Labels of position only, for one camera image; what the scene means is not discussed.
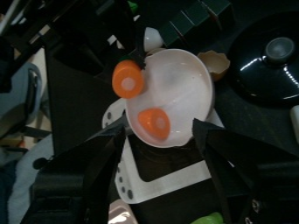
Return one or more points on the grey blue chair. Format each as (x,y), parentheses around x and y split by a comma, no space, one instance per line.
(19,96)

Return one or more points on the brown toy eggshell half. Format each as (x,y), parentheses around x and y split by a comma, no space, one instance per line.
(214,64)

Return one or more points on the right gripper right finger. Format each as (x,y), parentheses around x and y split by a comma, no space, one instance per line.
(240,175)

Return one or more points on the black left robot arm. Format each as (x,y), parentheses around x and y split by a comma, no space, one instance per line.
(85,43)

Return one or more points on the teal plastic basket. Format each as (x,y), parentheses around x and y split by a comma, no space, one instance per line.
(194,17)

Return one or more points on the black pot lid with knob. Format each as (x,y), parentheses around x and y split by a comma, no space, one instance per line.
(268,73)

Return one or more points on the grey kitchen scale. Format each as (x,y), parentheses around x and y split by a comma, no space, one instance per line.
(167,185)

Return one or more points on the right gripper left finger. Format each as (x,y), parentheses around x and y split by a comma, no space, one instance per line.
(85,175)

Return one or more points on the orange toy carrot piece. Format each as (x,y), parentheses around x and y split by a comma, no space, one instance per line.
(127,80)
(155,124)

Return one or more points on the green toy lettuce leaf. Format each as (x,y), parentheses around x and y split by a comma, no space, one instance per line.
(208,218)

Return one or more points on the orange toy carrot bottom piece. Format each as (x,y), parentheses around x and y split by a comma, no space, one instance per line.
(155,124)

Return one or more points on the orange toy carrot top piece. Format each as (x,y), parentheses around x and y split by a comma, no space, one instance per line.
(127,80)

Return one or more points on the white toy egg half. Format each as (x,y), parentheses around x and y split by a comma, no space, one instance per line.
(152,39)

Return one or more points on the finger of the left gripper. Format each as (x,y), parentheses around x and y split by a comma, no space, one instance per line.
(133,38)

